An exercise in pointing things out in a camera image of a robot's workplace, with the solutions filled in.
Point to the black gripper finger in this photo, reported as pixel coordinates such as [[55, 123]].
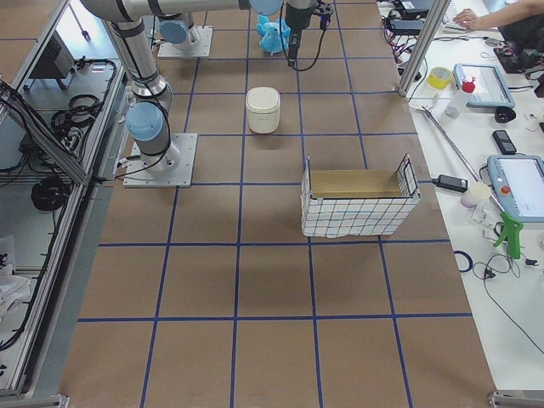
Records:
[[290, 55], [296, 37]]

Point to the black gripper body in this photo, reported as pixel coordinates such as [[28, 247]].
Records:
[[295, 19]]

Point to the white trash can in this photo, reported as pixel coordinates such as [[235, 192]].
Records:
[[263, 105]]

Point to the person's forearm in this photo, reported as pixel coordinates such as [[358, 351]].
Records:
[[508, 15]]

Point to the person's hand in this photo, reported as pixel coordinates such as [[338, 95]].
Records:
[[467, 19]]

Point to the blue teddy bear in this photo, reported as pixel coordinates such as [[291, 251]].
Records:
[[274, 34]]

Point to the long metal rod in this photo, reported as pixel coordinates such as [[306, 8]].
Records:
[[429, 114]]

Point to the yellow tape roll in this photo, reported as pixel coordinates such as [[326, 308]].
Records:
[[439, 78]]

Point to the wooden box with grid cloth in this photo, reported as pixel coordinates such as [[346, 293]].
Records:
[[338, 203]]

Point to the clear bottle red cap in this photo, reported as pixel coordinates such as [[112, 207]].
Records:
[[460, 100]]

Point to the upper teach pendant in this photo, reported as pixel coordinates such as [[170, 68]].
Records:
[[490, 91]]

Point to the teach pendant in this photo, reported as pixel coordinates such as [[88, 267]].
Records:
[[490, 91], [518, 183]]

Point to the black power adapter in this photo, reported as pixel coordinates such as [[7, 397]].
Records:
[[451, 183]]

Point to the black remote control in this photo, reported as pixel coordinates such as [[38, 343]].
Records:
[[504, 143]]

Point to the grey control box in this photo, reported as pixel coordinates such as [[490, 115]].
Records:
[[54, 63]]

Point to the white paper cup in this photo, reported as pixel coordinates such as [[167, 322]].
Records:
[[476, 193]]

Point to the lower teach pendant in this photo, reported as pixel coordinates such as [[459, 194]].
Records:
[[518, 183]]

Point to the green plastic spray gun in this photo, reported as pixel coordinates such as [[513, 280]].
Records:
[[510, 234]]

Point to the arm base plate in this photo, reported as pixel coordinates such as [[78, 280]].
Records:
[[202, 50], [173, 169]]

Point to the aluminium frame post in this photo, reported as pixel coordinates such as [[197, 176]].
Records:
[[431, 25]]

